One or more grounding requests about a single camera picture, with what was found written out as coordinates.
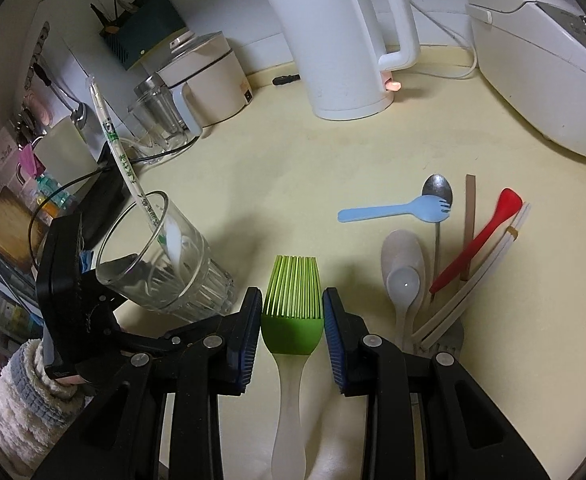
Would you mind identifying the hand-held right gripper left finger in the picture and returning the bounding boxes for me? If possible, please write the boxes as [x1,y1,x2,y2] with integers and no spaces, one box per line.
[33,287,264,480]

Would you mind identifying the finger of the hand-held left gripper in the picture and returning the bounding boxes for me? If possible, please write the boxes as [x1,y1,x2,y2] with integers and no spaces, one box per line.
[79,249,138,286]
[104,294,174,357]

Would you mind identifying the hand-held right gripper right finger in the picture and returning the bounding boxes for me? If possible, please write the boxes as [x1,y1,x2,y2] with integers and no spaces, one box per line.
[322,287,548,480]

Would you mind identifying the green silicone basting brush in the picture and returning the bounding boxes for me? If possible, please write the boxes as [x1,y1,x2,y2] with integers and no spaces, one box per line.
[260,255,324,480]

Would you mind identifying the clear ribbed drinking glass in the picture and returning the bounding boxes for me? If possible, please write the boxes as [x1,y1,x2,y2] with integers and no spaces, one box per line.
[95,190,236,322]

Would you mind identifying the small white plastic spoon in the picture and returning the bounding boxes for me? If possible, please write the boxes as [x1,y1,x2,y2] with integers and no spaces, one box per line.
[389,266,422,351]

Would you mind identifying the paper wooden chopsticks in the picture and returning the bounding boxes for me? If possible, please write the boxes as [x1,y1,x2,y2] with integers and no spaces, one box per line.
[89,76,174,248]

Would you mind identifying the large translucent plastic spoon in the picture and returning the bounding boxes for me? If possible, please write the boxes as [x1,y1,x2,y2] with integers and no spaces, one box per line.
[380,230,428,353]

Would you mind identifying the light blue plastic spork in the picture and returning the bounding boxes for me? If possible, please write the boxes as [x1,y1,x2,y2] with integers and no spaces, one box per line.
[337,196,454,224]

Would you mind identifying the red plastic spoon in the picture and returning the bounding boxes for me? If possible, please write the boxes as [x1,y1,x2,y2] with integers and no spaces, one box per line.
[429,188,524,294]

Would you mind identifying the metal spoon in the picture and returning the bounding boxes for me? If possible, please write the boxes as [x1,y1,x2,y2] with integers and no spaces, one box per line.
[421,173,455,306]

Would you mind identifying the black electric hot plate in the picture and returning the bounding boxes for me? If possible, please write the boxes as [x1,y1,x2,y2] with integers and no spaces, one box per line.
[30,140,130,257]

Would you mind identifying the orange drink bottle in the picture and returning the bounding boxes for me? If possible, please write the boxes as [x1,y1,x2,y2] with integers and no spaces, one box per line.
[35,172,80,222]

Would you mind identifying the wooden cutting board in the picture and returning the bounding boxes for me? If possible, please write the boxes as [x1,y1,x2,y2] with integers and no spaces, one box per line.
[0,185,37,272]

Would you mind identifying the small clear glass pitcher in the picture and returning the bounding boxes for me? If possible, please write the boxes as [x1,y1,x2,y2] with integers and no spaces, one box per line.
[124,105,174,164]

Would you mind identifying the white chopstick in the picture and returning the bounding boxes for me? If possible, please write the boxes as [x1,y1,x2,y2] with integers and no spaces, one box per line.
[412,202,532,336]
[420,217,526,350]

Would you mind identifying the glass blender jar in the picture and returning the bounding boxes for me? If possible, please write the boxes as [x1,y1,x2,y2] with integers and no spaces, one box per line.
[134,75,190,148]

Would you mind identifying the pink hanging item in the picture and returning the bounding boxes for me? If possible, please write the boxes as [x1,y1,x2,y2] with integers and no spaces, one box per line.
[27,91,54,124]

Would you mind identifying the brown wooden stick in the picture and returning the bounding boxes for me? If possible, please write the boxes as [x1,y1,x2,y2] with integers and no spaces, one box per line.
[464,175,478,282]

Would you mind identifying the beige electric cooking pot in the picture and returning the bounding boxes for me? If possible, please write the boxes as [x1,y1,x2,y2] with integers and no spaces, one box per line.
[157,31,252,136]

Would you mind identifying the dark green utensil holder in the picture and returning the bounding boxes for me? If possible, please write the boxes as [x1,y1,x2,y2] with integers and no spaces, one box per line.
[90,0,186,72]

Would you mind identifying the white electric kettle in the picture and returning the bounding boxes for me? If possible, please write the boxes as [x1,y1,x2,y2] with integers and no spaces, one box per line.
[257,0,421,122]

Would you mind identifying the white rice cooker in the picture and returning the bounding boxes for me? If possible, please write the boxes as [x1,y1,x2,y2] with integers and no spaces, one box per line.
[465,0,586,163]

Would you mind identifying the black hot plate cable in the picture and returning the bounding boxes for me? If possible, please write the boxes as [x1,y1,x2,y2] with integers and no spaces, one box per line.
[27,132,204,252]

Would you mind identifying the black handled metal ladle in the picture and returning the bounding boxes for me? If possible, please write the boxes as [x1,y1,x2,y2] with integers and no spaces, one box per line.
[37,62,92,127]

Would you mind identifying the white wall hook rail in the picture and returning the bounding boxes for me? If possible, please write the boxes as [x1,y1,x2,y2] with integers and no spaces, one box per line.
[22,20,54,97]

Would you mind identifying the white power cords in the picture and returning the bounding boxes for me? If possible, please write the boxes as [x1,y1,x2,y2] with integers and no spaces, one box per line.
[402,0,480,82]

